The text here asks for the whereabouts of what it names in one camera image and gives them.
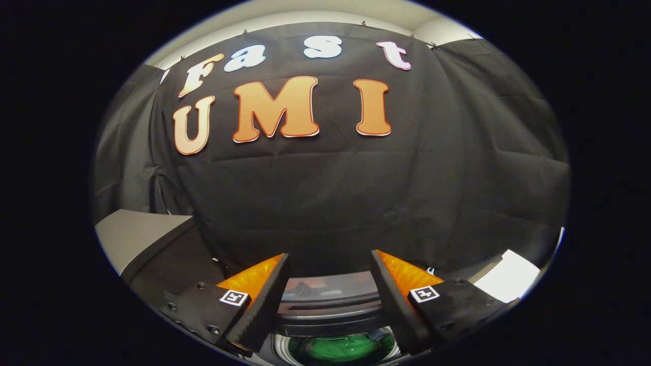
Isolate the green polo shirt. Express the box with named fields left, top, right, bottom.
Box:
left=289, top=333, right=396, bottom=364

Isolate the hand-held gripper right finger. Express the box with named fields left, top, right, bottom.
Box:
left=370, top=250, right=507, bottom=355

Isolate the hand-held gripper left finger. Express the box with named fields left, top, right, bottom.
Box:
left=160, top=253, right=290, bottom=356

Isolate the dark transparent washing machine lid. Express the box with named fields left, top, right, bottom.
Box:
left=277, top=272, right=388, bottom=337

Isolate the grey washing machine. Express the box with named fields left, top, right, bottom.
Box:
left=257, top=325, right=407, bottom=366

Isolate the white table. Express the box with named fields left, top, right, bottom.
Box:
left=473, top=249, right=541, bottom=303

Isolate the grey cabinet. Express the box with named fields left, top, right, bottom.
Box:
left=95, top=209, right=224, bottom=306

